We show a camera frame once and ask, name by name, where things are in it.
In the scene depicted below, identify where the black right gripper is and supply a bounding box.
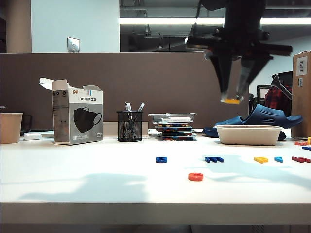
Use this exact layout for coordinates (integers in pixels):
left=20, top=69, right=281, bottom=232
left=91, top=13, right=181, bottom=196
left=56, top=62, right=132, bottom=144
left=186, top=0, right=294, bottom=102

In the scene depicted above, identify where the orange letter c magnet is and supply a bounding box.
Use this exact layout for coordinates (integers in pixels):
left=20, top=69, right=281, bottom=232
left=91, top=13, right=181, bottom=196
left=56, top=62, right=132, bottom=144
left=188, top=172, right=204, bottom=182

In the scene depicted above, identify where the magnet letter blister pack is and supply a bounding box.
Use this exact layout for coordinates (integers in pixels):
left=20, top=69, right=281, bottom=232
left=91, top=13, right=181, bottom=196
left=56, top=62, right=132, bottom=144
left=154, top=123, right=194, bottom=129
left=157, top=135, right=197, bottom=142
left=158, top=128, right=196, bottom=136

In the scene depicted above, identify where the brown paper cup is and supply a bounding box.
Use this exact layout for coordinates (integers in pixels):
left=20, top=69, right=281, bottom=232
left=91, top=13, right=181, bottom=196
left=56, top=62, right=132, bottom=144
left=0, top=113, right=24, bottom=144

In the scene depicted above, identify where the computer monitor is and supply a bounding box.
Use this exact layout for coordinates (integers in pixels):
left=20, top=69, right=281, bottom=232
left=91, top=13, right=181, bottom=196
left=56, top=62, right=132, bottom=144
left=257, top=85, right=272, bottom=105

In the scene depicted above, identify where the black office chair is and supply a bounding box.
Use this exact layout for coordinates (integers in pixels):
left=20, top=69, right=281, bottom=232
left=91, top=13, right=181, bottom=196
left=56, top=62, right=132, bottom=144
left=271, top=70, right=294, bottom=100

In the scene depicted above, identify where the red plaid shirt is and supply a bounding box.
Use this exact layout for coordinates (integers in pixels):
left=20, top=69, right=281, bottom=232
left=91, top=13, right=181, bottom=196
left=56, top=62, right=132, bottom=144
left=263, top=84, right=293, bottom=117

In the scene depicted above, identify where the navy blue rubber slipper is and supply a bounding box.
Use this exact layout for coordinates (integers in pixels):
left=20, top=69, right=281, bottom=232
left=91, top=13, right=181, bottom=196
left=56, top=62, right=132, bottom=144
left=243, top=103, right=304, bottom=129
left=202, top=115, right=245, bottom=138

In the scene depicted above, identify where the beige pulp tray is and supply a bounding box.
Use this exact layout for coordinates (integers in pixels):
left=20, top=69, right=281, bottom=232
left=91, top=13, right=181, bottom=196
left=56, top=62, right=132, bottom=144
left=213, top=124, right=284, bottom=146

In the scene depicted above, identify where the brown cardboard box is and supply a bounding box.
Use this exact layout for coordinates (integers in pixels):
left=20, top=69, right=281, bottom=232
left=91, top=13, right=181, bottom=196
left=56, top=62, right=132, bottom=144
left=291, top=50, right=311, bottom=138

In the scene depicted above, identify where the clear plastic tray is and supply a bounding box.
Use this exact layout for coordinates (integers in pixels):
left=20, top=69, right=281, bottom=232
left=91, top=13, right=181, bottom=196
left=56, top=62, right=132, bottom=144
left=147, top=112, right=197, bottom=124

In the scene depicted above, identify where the brown desk divider panel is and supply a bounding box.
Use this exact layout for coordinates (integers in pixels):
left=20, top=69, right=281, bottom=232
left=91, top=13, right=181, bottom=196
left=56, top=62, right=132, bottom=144
left=0, top=51, right=250, bottom=130

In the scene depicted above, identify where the black mesh pen holder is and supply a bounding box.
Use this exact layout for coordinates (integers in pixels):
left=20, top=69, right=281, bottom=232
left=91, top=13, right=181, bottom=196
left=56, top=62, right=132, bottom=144
left=116, top=111, right=143, bottom=142

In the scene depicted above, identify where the grey face mask box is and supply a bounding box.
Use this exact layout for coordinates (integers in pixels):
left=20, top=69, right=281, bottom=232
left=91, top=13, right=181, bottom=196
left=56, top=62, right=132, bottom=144
left=39, top=77, right=104, bottom=146

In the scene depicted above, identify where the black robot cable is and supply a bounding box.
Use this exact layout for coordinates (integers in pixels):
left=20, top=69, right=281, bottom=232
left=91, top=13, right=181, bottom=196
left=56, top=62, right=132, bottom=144
left=190, top=0, right=202, bottom=37

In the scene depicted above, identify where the metal wall switch plate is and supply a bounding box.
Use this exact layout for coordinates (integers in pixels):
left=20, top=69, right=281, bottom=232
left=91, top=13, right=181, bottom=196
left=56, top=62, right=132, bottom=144
left=67, top=36, right=81, bottom=53

